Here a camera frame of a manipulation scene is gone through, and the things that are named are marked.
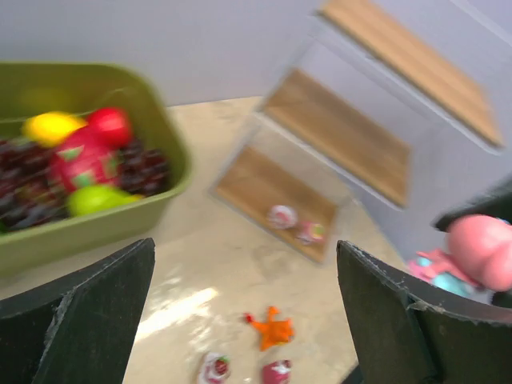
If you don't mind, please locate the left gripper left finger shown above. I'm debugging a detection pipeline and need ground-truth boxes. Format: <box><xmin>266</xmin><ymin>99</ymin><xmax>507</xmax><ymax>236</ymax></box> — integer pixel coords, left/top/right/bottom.
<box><xmin>1</xmin><ymin>238</ymin><xmax>155</xmax><ymax>384</ymax></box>

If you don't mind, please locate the yellow lemon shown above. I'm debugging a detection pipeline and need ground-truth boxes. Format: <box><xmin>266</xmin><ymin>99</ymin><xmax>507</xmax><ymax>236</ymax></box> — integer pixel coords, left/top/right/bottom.
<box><xmin>22</xmin><ymin>111</ymin><xmax>87</xmax><ymax>148</ymax></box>

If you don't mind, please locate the pink toy blue trim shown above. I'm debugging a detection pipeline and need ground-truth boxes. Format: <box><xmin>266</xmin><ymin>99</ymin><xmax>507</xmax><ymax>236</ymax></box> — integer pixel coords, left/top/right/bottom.
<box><xmin>409</xmin><ymin>214</ymin><xmax>511</xmax><ymax>298</ymax></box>

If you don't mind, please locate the pink red bear toy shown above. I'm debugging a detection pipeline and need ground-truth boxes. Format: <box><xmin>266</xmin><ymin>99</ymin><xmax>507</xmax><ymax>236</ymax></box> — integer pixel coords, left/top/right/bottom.
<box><xmin>262</xmin><ymin>359</ymin><xmax>292</xmax><ymax>384</ymax></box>

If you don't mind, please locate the orange fox toy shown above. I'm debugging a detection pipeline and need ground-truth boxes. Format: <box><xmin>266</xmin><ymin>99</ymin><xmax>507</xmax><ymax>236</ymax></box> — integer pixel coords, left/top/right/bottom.
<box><xmin>243</xmin><ymin>306</ymin><xmax>295</xmax><ymax>351</ymax></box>

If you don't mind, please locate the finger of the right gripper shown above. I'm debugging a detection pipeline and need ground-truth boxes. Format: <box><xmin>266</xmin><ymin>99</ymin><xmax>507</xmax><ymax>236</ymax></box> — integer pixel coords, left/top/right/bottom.
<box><xmin>434</xmin><ymin>175</ymin><xmax>512</xmax><ymax>232</ymax></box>

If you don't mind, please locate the pink toy green top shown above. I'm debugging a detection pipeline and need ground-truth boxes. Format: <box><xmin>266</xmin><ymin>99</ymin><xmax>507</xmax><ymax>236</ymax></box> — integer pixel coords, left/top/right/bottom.
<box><xmin>295</xmin><ymin>221</ymin><xmax>326</xmax><ymax>245</ymax></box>

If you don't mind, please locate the red apple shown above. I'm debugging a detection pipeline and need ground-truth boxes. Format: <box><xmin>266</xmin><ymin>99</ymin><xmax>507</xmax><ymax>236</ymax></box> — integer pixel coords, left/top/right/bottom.
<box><xmin>86</xmin><ymin>107</ymin><xmax>133</xmax><ymax>149</ymax></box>

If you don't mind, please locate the pink dragon fruit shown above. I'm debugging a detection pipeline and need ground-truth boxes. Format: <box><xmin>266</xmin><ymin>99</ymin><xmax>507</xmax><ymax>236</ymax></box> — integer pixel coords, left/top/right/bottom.
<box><xmin>50</xmin><ymin>126</ymin><xmax>120</xmax><ymax>194</ymax></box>

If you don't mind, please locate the pink toy white belly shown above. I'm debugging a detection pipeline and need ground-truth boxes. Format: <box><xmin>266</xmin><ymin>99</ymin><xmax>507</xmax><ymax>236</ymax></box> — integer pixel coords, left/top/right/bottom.
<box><xmin>266</xmin><ymin>205</ymin><xmax>298</xmax><ymax>230</ymax></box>

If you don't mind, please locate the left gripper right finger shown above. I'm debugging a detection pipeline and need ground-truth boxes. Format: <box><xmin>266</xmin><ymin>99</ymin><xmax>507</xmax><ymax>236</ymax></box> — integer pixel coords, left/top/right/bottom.
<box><xmin>337</xmin><ymin>241</ymin><xmax>511</xmax><ymax>384</ymax></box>

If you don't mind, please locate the green pear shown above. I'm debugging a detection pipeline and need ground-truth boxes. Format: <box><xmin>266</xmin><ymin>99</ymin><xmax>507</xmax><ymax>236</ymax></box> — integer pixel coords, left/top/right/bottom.
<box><xmin>67</xmin><ymin>184</ymin><xmax>143</xmax><ymax>217</ymax></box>

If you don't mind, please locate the white wire wooden shelf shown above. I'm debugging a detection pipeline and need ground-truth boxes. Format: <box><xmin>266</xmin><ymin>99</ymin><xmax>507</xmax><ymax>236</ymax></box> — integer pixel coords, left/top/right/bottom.
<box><xmin>211</xmin><ymin>1</ymin><xmax>511</xmax><ymax>259</ymax></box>

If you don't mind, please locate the purple grape bunch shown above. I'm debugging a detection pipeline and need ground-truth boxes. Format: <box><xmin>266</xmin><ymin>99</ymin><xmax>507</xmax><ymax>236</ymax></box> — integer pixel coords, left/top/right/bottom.
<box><xmin>1</xmin><ymin>139</ymin><xmax>171</xmax><ymax>233</ymax></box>

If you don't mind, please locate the olive green plastic bin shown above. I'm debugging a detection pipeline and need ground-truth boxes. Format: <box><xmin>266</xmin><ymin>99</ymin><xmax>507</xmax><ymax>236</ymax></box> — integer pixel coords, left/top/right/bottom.
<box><xmin>1</xmin><ymin>62</ymin><xmax>192</xmax><ymax>278</ymax></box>

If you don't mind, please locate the pink strawberry cake toy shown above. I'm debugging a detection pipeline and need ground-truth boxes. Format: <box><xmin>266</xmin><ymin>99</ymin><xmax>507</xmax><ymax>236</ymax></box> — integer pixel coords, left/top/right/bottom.
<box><xmin>196</xmin><ymin>352</ymin><xmax>230</xmax><ymax>384</ymax></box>

